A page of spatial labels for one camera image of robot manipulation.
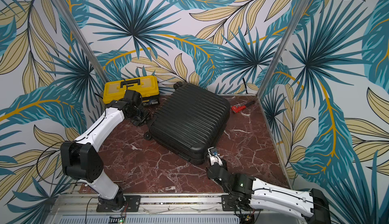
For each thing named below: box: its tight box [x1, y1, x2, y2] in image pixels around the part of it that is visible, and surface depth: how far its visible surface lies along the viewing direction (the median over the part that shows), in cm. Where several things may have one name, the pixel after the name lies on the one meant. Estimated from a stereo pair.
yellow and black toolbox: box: [102, 75, 161, 106], surface depth 103 cm
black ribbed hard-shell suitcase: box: [143, 81, 231, 166], surface depth 83 cm
